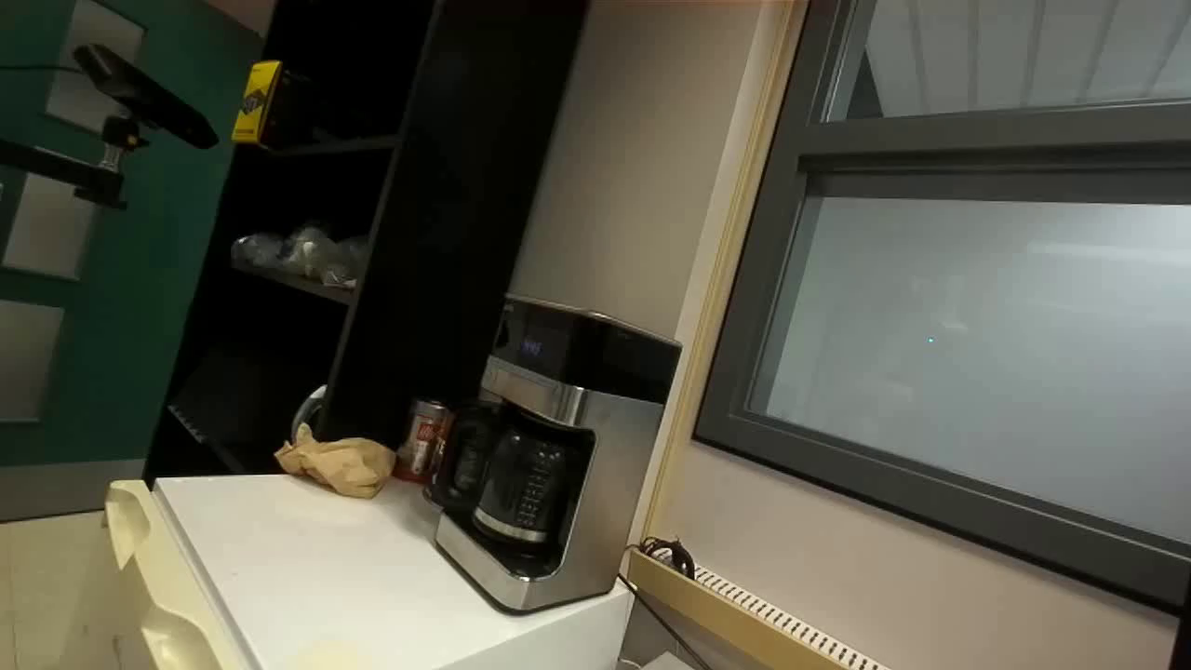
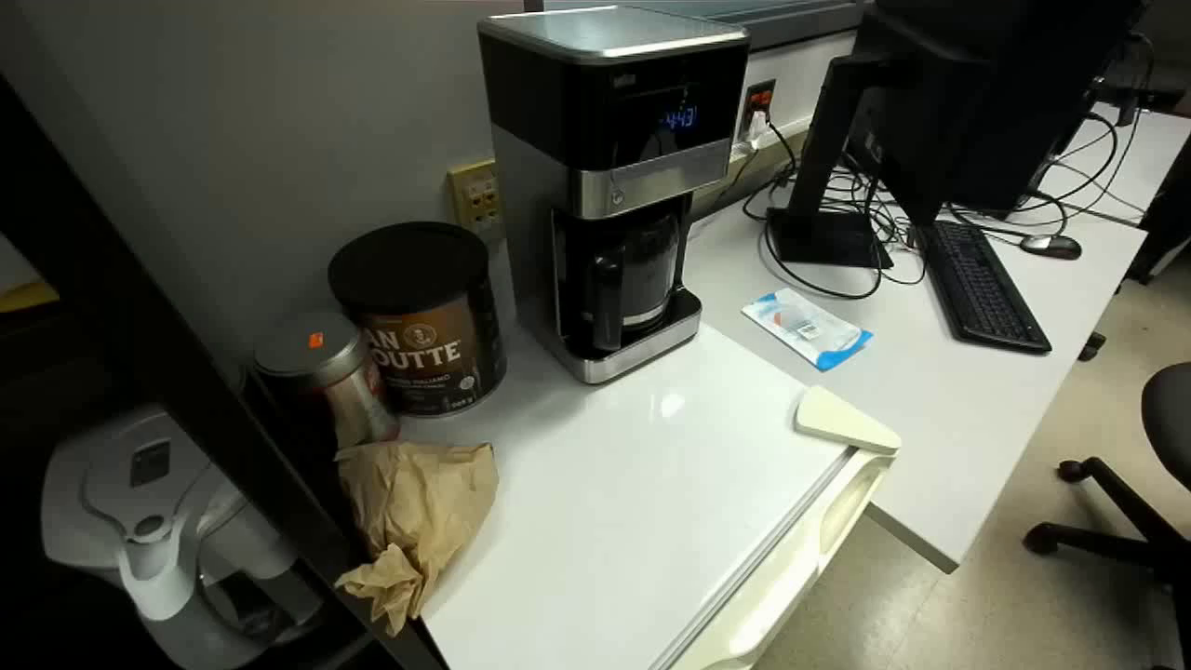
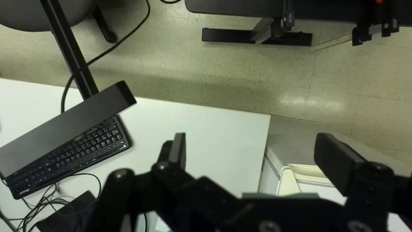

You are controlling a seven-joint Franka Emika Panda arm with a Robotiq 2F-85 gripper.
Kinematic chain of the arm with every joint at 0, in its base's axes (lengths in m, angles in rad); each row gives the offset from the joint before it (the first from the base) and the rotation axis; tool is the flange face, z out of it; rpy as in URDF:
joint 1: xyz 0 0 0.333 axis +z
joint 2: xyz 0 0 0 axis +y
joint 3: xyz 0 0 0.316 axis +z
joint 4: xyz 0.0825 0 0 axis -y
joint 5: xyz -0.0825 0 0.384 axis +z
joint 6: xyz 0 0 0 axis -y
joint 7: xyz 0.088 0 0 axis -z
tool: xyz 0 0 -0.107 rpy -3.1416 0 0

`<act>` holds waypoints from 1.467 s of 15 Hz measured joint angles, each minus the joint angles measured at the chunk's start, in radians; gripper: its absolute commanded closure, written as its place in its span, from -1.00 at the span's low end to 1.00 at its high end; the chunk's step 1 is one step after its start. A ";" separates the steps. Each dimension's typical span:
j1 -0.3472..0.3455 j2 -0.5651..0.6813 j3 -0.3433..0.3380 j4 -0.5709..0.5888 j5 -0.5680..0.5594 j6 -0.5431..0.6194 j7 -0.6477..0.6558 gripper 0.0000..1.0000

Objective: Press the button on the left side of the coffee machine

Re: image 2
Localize glass coffee carafe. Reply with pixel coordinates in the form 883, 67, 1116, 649
580, 217, 688, 336

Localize brown coffee can black lid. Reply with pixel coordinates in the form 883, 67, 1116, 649
323, 219, 509, 420

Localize black silver coffee machine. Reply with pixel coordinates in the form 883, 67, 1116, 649
477, 5, 754, 389

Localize white mini fridge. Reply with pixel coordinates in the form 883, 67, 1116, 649
409, 317, 901, 670

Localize blue white wipes packet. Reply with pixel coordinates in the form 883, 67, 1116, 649
739, 285, 877, 376

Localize crumpled brown paper bag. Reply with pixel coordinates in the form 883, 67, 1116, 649
331, 434, 502, 640

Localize steel canister orange dot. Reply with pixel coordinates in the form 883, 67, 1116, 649
250, 306, 403, 459

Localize black computer keyboard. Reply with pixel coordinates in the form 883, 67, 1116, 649
915, 217, 1055, 362

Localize black monitor with stand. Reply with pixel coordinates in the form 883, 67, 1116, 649
764, 0, 1153, 273

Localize black computer mouse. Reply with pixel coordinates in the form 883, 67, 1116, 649
1017, 231, 1086, 264

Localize white water filter pitcher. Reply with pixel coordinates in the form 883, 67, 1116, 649
36, 398, 327, 670

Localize yellow flat item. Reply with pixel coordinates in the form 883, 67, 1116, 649
0, 277, 64, 317

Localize black office chair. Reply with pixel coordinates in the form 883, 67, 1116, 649
1019, 358, 1191, 670

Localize beige wall outlet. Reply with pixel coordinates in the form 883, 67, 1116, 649
442, 157, 504, 234

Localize black monitor cable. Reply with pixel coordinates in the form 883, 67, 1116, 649
739, 107, 930, 306

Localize wall power socket red switch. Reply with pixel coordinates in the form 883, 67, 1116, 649
739, 79, 785, 157

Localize black shelf frame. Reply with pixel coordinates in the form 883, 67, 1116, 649
0, 71, 455, 670

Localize black desk cables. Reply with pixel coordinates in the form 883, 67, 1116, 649
991, 105, 1148, 238

